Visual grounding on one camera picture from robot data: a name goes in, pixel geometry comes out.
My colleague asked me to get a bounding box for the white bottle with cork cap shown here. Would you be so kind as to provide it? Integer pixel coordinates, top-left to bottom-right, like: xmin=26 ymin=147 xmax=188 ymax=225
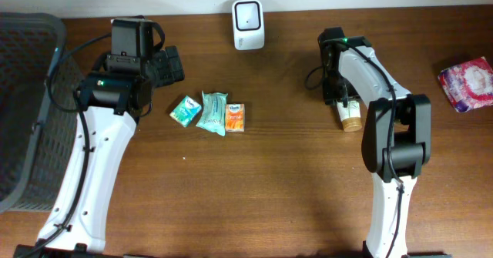
xmin=337 ymin=100 xmax=362 ymax=132

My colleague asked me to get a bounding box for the small teal tissue pack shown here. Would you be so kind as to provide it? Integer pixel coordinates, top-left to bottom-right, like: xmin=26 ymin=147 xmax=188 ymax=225
xmin=169 ymin=95 xmax=202 ymax=127

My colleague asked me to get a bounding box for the teal wet wipes pack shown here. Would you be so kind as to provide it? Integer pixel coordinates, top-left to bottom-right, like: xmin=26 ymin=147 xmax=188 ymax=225
xmin=196 ymin=92 xmax=228 ymax=136

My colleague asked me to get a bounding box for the orange tissue pack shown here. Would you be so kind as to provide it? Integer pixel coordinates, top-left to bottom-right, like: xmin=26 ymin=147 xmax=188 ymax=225
xmin=225 ymin=104 xmax=245 ymax=132

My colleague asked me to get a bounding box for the red purple tissue pack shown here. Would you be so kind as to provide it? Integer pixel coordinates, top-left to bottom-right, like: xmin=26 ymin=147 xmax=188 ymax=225
xmin=438 ymin=56 xmax=492 ymax=113

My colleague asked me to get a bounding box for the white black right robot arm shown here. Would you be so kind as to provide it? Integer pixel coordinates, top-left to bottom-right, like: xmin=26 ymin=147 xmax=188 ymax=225
xmin=317 ymin=27 xmax=431 ymax=258

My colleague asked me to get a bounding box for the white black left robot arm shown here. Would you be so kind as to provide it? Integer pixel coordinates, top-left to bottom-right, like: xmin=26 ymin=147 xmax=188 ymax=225
xmin=14 ymin=45 xmax=184 ymax=257

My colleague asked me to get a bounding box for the dark plastic mesh basket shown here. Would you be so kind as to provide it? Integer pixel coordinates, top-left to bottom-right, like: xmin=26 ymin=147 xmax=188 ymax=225
xmin=1 ymin=12 xmax=83 ymax=212

